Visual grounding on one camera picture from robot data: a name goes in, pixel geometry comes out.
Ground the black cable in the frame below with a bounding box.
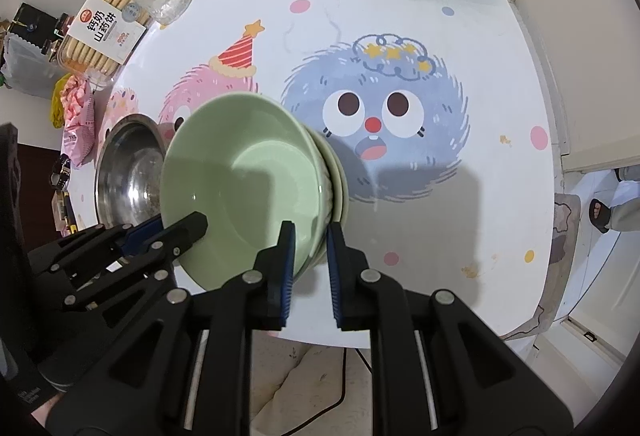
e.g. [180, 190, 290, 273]
[255, 346, 376, 427]

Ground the person's left hand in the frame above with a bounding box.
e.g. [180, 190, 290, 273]
[30, 393, 66, 432]

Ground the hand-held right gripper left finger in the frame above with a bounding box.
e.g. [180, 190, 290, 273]
[47, 220, 297, 436]

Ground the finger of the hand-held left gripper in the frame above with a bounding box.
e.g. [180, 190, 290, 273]
[27, 218, 171, 275]
[62, 212, 209, 311]

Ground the white door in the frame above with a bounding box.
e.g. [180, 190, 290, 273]
[500, 0, 640, 177]

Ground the pink snack packet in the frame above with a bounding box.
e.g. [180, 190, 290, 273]
[60, 76, 96, 167]

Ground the light green ceramic bowl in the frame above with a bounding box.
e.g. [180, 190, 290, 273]
[160, 94, 333, 293]
[300, 126, 337, 277]

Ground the white cushion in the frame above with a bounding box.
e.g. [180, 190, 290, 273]
[247, 341, 376, 436]

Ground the cartoon monster tablecloth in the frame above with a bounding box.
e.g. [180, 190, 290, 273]
[60, 0, 563, 349]

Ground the yellow black tool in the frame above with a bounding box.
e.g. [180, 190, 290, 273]
[50, 191, 76, 234]

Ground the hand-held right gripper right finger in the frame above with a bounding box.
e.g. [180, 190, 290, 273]
[326, 221, 573, 436]

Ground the dark brown cabinet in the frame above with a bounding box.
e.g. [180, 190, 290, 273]
[17, 143, 68, 237]

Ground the deep stainless steel bowl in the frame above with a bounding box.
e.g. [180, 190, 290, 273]
[94, 113, 168, 239]

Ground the yellow packet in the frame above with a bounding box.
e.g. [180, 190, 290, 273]
[49, 73, 73, 129]

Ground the black wristwatch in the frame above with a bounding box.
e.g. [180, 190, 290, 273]
[50, 155, 71, 189]

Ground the clear plastic biscuit box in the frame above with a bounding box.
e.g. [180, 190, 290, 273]
[55, 0, 195, 89]

